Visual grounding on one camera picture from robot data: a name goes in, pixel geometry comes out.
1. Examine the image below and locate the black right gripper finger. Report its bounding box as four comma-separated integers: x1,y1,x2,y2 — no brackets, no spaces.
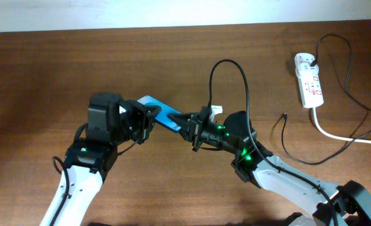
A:
179,129,192,142
168,113,191,126

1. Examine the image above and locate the blue Samsung smartphone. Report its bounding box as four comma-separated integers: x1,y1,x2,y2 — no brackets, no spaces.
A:
137,95,181,133

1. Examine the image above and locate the black USB charging cable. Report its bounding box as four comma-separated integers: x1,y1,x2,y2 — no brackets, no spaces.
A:
280,33,371,166

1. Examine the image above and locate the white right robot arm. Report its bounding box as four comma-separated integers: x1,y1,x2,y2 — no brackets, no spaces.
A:
168,107,371,225

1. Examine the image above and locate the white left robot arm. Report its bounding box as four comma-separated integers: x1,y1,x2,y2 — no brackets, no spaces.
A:
41,92,161,225

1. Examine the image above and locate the white USB charger adapter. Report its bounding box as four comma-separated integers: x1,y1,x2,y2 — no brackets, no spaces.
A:
296,60,319,78

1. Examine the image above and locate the white power strip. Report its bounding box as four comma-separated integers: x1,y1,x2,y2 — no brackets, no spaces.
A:
294,53,324,109

